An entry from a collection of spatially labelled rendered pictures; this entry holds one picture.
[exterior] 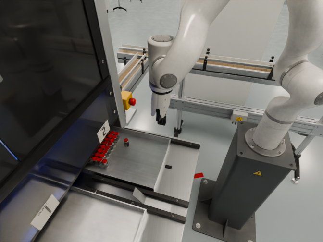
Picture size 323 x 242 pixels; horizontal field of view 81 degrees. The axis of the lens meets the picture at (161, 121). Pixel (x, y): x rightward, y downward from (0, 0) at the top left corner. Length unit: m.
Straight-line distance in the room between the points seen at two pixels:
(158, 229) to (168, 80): 0.50
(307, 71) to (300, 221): 1.41
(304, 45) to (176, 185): 0.65
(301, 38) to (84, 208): 0.91
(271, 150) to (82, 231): 0.87
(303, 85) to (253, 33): 1.33
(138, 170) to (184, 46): 0.56
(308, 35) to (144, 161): 0.72
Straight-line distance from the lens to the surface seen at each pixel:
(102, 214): 0.79
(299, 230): 1.97
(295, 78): 0.83
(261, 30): 2.07
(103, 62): 0.75
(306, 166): 2.37
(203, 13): 0.54
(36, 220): 0.69
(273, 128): 0.96
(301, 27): 0.72
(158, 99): 0.63
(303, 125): 1.91
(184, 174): 0.84
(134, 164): 0.87
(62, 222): 0.83
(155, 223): 0.76
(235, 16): 2.02
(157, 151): 0.90
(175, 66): 0.49
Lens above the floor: 1.60
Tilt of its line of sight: 44 degrees down
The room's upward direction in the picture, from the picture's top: straight up
